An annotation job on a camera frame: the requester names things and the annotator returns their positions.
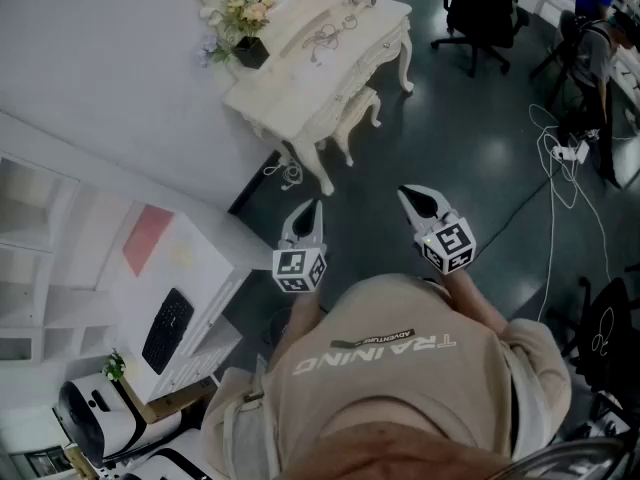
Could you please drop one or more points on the white and black machine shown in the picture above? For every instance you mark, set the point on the white and black machine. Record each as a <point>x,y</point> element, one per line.
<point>85,408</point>
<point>170,465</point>

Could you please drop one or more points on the yellow artificial flower bouquet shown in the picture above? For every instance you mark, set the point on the yellow artificial flower bouquet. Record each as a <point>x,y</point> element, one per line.
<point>245,13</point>

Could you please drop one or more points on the white desk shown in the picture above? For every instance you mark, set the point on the white desk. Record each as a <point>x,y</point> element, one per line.
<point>210,268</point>

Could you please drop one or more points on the brown cardboard box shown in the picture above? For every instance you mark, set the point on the brown cardboard box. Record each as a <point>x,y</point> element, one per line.
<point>175,403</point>

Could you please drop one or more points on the white power adapter with cables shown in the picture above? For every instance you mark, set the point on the white power adapter with cables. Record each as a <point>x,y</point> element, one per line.
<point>572,153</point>

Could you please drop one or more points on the clear eyeglasses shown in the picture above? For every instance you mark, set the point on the clear eyeglasses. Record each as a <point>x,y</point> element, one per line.
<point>575,463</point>

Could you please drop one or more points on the cream carved stool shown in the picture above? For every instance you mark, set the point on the cream carved stool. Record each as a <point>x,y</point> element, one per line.
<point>357,105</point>

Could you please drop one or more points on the black square vase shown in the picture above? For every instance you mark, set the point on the black square vase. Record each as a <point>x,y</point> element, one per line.
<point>252,53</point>

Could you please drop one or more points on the person's beige printed shirt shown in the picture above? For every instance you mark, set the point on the person's beige printed shirt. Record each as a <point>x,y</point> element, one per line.
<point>380,393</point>

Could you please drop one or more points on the person's left forearm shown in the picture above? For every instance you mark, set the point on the person's left forearm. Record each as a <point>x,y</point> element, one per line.
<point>302,318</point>

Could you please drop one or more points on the pink mat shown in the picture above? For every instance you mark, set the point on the pink mat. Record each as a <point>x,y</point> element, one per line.
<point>147,238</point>

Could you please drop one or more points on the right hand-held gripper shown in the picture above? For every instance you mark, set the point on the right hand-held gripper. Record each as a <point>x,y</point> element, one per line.
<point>450,245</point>

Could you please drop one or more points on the person's right forearm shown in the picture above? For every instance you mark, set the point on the person's right forearm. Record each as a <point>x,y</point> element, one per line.
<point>475,300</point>

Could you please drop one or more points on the blue artificial flowers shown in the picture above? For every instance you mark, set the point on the blue artificial flowers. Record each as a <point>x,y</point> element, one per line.
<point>207,48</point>

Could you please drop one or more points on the small potted plant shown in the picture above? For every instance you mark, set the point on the small potted plant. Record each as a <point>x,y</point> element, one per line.
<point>114,367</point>

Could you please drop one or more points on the cream dressing table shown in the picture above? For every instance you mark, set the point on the cream dressing table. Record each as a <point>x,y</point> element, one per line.
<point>295,93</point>

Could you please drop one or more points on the black office chair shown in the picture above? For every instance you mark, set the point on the black office chair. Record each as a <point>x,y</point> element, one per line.
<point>480,3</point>

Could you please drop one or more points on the black keyboard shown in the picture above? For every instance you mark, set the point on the black keyboard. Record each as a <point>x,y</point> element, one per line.
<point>167,330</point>

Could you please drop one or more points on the cream hair dryer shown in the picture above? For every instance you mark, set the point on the cream hair dryer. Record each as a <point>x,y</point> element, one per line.
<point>362,0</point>

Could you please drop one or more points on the white shelf unit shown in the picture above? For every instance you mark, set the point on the white shelf unit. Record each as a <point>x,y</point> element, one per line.
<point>30,268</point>

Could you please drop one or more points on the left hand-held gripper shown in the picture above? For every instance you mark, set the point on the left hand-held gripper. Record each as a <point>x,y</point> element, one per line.
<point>300,268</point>

